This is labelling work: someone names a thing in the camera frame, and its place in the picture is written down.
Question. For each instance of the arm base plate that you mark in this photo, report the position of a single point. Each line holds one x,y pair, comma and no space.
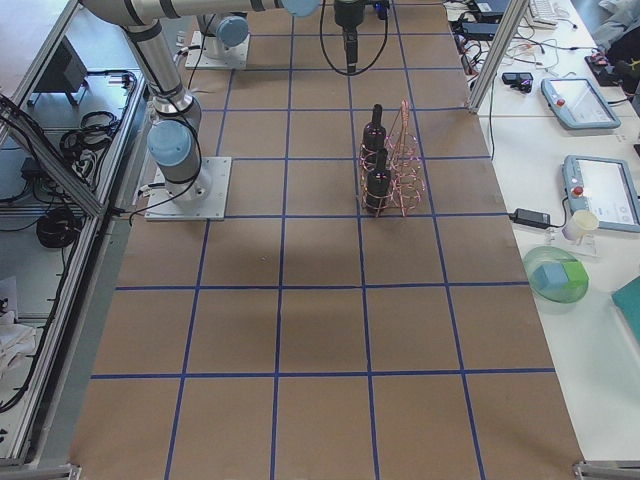
206,199
215,55

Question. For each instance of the teal book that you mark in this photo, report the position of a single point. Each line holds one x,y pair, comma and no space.
627,299

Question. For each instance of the aluminium frame post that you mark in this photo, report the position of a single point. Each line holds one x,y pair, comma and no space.
505,33

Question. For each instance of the teach pendant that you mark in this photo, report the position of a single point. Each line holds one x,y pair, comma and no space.
604,187
578,104

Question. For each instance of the copper wire wine basket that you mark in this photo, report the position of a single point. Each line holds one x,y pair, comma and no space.
407,185

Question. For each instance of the green foam cube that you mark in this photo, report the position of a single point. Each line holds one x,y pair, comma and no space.
575,273

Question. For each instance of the near wine bottle in basket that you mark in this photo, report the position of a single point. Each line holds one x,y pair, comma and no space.
378,183

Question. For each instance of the far wine bottle in basket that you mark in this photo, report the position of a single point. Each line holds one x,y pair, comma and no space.
373,137

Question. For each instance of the white paper cup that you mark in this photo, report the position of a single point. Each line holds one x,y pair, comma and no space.
581,223

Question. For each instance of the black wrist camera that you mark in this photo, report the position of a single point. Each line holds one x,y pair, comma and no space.
381,8

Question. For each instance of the black power adapter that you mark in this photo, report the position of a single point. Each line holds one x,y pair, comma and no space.
530,218

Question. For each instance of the wine bottle in basket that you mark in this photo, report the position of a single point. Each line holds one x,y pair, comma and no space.
378,183
373,137

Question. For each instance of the blue foam cube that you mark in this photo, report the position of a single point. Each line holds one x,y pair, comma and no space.
548,277

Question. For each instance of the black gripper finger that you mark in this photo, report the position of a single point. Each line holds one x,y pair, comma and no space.
347,43
354,50

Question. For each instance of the near teach pendant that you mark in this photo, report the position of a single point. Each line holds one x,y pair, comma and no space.
604,187

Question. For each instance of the green glass bowl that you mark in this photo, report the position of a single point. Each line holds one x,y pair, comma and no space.
549,254

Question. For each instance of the far teach pendant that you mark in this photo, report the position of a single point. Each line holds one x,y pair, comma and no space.
578,104

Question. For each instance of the black controller device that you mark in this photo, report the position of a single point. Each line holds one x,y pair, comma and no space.
520,81

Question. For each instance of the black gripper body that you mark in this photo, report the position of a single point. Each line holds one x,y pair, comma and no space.
347,13

